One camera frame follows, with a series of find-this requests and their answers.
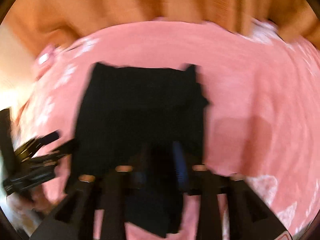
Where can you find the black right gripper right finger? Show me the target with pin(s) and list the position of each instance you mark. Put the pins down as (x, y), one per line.
(249, 216)

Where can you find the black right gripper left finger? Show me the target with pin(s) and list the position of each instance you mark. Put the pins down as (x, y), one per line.
(73, 218)

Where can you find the black knit sweater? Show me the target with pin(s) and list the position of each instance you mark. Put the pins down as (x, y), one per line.
(151, 119)

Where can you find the pink pouch with white button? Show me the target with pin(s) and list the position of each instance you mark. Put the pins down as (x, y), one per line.
(44, 61)

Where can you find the pink floral bed blanket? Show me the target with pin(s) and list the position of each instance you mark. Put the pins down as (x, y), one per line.
(263, 118)

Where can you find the orange curtain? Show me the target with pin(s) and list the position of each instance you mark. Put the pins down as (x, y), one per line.
(61, 22)

